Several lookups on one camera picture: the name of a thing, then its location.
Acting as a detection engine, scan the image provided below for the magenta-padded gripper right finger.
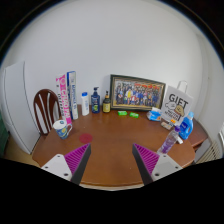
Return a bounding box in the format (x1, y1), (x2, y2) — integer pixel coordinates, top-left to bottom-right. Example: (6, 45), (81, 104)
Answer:
(131, 143), (184, 186)

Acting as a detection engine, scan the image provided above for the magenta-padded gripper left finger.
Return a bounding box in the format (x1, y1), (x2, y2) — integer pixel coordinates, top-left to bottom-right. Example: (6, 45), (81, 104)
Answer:
(40, 143), (92, 186)

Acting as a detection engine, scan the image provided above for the clear purple-capped water bottle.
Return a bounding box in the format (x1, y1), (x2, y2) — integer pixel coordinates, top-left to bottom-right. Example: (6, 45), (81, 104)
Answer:
(157, 124), (182, 156)

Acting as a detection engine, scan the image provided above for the flat round red coaster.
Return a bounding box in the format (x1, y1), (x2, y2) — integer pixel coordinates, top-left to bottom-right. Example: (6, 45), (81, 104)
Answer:
(78, 133), (94, 145)

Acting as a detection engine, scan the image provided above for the white mug blue-yellow print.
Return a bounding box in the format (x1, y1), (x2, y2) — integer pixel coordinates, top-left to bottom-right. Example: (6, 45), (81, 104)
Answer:
(52, 119), (74, 140)

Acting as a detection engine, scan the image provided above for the small snack packet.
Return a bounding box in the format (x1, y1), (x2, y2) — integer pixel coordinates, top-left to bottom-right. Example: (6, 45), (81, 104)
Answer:
(160, 120), (173, 131)

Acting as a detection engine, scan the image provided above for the blue tissue pack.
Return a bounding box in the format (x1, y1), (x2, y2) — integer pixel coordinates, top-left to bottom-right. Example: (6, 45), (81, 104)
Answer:
(146, 107), (163, 122)

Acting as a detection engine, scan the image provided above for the blue detergent bottle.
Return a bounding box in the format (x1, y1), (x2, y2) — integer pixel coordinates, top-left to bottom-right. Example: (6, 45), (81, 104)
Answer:
(178, 111), (195, 141)

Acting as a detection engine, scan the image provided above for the white bottle blue cap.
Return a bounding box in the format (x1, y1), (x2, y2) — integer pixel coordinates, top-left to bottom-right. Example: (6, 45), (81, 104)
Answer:
(81, 91), (91, 117)

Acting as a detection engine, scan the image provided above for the dark blue pump bottle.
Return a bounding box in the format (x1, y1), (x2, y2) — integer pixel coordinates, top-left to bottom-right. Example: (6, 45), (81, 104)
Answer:
(90, 86), (101, 114)

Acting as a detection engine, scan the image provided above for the dark brown wooden chair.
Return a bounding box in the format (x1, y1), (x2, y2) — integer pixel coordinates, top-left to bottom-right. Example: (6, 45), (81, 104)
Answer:
(32, 88), (64, 136)

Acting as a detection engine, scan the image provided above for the brown bottle yellow label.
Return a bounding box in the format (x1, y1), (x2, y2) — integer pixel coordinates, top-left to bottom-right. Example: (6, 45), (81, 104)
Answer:
(102, 90), (112, 114)

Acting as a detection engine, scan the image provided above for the pink shuttlecock tube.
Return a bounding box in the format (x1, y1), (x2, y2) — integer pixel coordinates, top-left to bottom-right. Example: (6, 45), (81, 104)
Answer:
(55, 73), (73, 125)

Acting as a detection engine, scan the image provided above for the white radiator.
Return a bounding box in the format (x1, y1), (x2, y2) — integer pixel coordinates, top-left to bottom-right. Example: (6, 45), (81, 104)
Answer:
(194, 138), (223, 164)

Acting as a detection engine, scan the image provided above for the white paper gift bag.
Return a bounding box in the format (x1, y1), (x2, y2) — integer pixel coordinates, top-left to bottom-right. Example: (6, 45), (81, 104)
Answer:
(160, 80), (194, 127)

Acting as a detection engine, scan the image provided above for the white and blue shuttlecock tube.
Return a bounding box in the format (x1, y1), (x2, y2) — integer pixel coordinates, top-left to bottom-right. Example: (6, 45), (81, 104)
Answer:
(66, 70), (80, 121)

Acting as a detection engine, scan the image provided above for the framed group photo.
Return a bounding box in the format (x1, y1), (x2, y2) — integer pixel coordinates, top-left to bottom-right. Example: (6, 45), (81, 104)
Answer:
(109, 74), (167, 112)

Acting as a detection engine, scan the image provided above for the green box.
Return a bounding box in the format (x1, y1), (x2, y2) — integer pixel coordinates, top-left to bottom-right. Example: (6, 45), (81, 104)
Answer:
(0, 111), (8, 156)

